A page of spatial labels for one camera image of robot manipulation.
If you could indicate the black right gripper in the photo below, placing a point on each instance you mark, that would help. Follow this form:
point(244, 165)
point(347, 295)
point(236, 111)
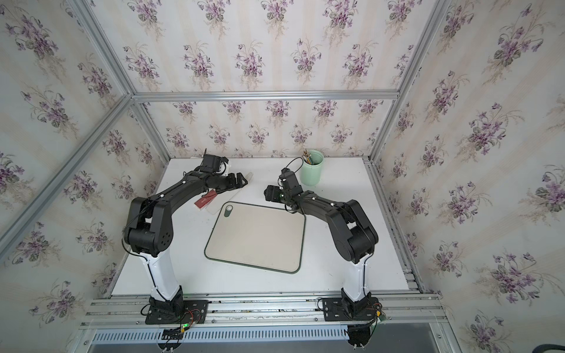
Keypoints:
point(272, 193)

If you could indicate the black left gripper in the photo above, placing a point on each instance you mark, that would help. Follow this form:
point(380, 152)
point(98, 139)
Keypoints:
point(232, 185)

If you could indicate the beige cutting board green rim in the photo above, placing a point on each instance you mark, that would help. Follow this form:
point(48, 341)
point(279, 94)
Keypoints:
point(257, 236)

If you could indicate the white cleaver knife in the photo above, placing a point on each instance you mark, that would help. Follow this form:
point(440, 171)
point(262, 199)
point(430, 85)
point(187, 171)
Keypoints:
point(216, 205)

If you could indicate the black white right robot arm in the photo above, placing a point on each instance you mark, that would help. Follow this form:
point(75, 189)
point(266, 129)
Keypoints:
point(351, 230)

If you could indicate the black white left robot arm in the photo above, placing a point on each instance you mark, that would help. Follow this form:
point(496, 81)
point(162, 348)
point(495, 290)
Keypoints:
point(149, 232)

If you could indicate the red white flat box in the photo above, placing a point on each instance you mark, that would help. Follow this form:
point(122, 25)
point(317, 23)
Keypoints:
point(206, 199)

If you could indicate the mint green tin cup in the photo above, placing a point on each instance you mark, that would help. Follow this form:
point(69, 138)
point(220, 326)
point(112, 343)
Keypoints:
point(311, 175)

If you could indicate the coloured pencils bundle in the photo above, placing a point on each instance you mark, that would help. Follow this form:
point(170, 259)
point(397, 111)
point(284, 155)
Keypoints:
point(307, 157)

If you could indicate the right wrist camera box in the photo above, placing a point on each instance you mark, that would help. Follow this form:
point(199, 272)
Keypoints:
point(289, 182)

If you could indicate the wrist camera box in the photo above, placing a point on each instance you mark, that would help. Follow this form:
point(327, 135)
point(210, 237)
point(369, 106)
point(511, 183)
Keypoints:
point(213, 164)
point(289, 182)

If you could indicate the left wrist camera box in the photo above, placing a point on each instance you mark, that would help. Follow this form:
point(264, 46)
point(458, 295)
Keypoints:
point(213, 164)

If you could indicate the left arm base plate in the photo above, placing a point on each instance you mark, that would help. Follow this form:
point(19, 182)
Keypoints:
point(189, 312)

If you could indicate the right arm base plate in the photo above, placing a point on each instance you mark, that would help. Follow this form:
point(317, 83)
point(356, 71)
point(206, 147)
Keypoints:
point(351, 309)

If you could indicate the aluminium front rail frame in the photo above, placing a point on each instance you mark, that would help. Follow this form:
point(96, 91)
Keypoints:
point(238, 319)

